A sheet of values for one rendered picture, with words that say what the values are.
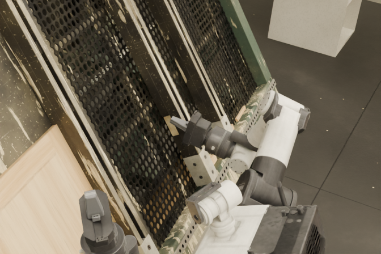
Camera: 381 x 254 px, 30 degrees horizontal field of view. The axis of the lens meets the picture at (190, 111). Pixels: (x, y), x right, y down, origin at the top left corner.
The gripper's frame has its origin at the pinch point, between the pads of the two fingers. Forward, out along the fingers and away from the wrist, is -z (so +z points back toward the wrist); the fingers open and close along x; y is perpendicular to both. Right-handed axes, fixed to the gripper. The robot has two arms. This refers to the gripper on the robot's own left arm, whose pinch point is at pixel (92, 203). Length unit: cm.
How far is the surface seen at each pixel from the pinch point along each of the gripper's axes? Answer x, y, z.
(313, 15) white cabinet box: 338, 178, 240
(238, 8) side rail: 166, 73, 88
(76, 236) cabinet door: 36, -9, 55
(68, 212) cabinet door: 40, -10, 50
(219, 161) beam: 91, 44, 101
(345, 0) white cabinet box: 327, 199, 223
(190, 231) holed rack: 56, 25, 92
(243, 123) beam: 116, 60, 109
